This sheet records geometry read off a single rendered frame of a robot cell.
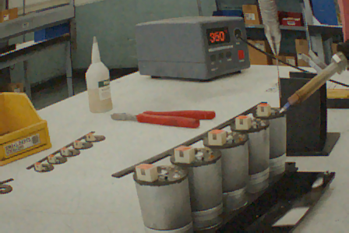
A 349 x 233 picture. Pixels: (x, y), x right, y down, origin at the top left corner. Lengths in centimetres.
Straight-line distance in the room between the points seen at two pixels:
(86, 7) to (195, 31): 559
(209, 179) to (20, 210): 17
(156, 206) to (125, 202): 14
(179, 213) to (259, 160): 8
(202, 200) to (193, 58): 55
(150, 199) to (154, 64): 64
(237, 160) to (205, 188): 3
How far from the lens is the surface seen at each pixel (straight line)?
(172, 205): 23
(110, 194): 38
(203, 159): 25
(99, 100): 67
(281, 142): 32
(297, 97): 32
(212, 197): 25
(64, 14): 343
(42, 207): 37
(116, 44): 607
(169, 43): 82
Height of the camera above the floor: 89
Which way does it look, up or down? 12 degrees down
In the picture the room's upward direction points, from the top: 6 degrees counter-clockwise
